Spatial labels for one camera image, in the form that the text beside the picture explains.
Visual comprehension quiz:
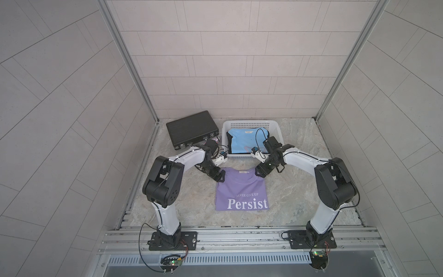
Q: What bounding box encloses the light blue t-shirt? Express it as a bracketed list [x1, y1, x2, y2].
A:
[227, 127, 270, 155]

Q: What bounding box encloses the circuit board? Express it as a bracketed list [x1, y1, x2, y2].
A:
[309, 250, 329, 271]
[160, 255, 185, 273]

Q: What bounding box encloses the purple glitter cylinder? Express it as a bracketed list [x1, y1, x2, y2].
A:
[204, 136, 220, 144]

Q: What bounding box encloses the aluminium front rail frame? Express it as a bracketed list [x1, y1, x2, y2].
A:
[87, 226, 398, 277]

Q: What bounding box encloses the aluminium corner profile left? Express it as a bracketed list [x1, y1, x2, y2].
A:
[97, 0, 160, 125]

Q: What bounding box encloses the white plastic laundry basket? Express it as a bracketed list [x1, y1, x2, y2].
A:
[221, 120, 284, 158]

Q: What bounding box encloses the purple Persist t-shirt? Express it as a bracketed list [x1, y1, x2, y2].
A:
[215, 168, 269, 211]

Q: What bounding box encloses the right circuit board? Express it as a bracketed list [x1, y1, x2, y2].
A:
[309, 250, 329, 271]

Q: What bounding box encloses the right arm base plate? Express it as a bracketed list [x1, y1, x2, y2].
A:
[281, 229, 337, 250]

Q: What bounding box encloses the black briefcase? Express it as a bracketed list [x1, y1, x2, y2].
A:
[166, 110, 219, 150]

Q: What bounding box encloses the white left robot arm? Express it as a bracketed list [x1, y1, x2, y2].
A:
[142, 139, 226, 246]

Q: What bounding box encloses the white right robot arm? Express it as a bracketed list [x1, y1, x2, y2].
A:
[255, 137, 359, 245]

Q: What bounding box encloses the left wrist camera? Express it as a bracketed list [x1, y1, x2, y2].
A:
[212, 152, 228, 166]

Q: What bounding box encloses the aluminium corner profile right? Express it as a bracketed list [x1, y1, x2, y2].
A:
[314, 0, 389, 123]

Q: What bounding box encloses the aluminium corner profile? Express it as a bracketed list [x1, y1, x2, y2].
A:
[314, 0, 389, 123]
[97, 0, 160, 125]

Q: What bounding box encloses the left circuit board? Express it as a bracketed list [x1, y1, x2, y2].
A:
[160, 255, 185, 273]

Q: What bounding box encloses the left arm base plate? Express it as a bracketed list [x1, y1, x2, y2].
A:
[148, 230, 198, 251]

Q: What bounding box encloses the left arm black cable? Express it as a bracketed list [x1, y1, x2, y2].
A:
[138, 222, 174, 274]

